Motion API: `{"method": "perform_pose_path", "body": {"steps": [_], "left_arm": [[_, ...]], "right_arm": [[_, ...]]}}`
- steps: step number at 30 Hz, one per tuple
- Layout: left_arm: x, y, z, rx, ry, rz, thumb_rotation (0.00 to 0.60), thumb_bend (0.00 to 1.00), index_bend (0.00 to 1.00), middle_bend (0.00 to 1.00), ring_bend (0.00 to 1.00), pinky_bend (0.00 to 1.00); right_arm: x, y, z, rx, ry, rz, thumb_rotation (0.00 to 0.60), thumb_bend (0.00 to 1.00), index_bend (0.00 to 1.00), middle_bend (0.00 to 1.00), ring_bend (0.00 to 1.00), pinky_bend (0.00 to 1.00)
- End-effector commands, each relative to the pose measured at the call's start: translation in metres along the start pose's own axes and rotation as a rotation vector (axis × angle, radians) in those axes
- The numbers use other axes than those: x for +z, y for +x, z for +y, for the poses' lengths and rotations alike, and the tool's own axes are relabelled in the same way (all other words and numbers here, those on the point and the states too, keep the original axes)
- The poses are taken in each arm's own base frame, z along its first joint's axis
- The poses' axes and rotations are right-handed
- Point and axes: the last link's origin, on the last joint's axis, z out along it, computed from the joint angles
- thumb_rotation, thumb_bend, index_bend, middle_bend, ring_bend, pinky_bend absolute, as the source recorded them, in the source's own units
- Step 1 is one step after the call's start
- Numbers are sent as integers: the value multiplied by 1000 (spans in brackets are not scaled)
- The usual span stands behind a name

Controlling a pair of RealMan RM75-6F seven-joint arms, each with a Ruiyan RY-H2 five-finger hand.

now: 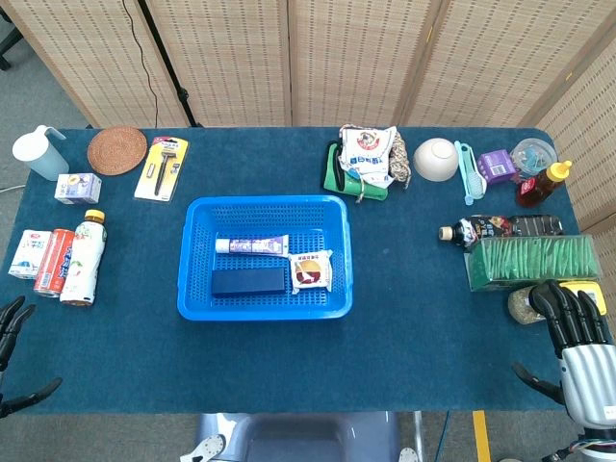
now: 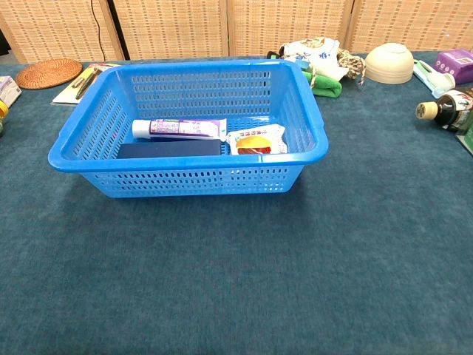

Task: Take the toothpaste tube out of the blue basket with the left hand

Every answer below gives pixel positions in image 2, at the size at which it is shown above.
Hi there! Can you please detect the braided beige rope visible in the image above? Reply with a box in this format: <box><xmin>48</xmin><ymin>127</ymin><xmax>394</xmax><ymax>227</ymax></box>
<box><xmin>338</xmin><ymin>47</ymin><xmax>367</xmax><ymax>88</ymax></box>

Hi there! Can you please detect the white snack packet burger picture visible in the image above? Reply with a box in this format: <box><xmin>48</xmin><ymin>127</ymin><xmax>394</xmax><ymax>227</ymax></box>
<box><xmin>225</xmin><ymin>124</ymin><xmax>288</xmax><ymax>156</ymax></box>

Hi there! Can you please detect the thin black hanging cable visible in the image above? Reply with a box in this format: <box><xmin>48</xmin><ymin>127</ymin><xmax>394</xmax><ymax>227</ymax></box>
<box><xmin>91</xmin><ymin>0</ymin><xmax>106</xmax><ymax>62</ymax></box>

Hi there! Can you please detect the razor in yellow blister pack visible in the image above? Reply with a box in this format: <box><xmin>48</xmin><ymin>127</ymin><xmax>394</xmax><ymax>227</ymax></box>
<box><xmin>52</xmin><ymin>62</ymin><xmax>121</xmax><ymax>105</ymax></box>

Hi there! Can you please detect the light blue handled brush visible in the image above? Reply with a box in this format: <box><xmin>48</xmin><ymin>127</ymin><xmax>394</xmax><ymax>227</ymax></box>
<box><xmin>412</xmin><ymin>58</ymin><xmax>456</xmax><ymax>100</ymax></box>

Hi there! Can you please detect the clear box of green sachets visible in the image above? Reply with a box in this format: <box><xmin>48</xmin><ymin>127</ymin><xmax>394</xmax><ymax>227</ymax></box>
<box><xmin>455</xmin><ymin>118</ymin><xmax>473</xmax><ymax>152</ymax></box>

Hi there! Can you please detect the bamboo folding screen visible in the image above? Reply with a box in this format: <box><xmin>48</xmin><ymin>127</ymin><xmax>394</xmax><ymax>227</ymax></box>
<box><xmin>0</xmin><ymin>0</ymin><xmax>473</xmax><ymax>63</ymax></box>

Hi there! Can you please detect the white printed cloth bag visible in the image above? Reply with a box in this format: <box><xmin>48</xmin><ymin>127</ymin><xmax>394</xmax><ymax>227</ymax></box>
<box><xmin>279</xmin><ymin>36</ymin><xmax>350</xmax><ymax>81</ymax></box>

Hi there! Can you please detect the dark blue rectangular box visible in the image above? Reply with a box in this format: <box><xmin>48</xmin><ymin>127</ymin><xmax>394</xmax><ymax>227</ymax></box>
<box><xmin>117</xmin><ymin>138</ymin><xmax>222</xmax><ymax>160</ymax></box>

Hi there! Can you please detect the small white purple carton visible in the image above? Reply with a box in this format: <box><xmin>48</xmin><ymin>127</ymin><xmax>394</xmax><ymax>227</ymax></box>
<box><xmin>0</xmin><ymin>75</ymin><xmax>22</xmax><ymax>108</ymax></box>

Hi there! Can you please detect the dark soy sauce bottle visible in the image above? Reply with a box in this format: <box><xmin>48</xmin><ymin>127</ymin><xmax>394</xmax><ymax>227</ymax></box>
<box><xmin>415</xmin><ymin>88</ymin><xmax>473</xmax><ymax>132</ymax></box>

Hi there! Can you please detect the blue plastic perforated basket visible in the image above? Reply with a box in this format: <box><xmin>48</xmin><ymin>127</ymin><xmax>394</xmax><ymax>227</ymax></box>
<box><xmin>47</xmin><ymin>58</ymin><xmax>330</xmax><ymax>200</ymax></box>

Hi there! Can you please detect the cream ceramic bowl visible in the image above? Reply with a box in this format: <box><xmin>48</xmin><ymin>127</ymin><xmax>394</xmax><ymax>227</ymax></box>
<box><xmin>364</xmin><ymin>42</ymin><xmax>415</xmax><ymax>85</ymax></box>

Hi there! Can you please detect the white purple toothpaste tube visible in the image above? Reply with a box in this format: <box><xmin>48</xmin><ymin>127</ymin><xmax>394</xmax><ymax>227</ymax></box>
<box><xmin>132</xmin><ymin>118</ymin><xmax>228</xmax><ymax>142</ymax></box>

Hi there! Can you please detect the folded green towel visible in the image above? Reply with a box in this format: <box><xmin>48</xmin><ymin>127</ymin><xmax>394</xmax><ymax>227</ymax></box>
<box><xmin>266</xmin><ymin>50</ymin><xmax>343</xmax><ymax>99</ymax></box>

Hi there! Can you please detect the dark blue table cloth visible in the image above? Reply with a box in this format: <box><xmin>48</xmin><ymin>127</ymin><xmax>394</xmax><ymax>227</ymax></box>
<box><xmin>0</xmin><ymin>51</ymin><xmax>473</xmax><ymax>355</ymax></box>

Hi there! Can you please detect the round woven rattan coaster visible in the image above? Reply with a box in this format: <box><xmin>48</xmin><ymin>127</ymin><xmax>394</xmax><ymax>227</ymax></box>
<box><xmin>15</xmin><ymin>58</ymin><xmax>84</xmax><ymax>90</ymax></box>

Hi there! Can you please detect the small purple box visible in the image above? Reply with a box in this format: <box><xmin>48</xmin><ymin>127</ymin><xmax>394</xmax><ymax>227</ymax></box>
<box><xmin>432</xmin><ymin>48</ymin><xmax>473</xmax><ymax>85</ymax></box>

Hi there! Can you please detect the white drink bottle yellow cap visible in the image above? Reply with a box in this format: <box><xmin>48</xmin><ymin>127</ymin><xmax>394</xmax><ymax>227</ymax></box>
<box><xmin>0</xmin><ymin>101</ymin><xmax>10</xmax><ymax>136</ymax></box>

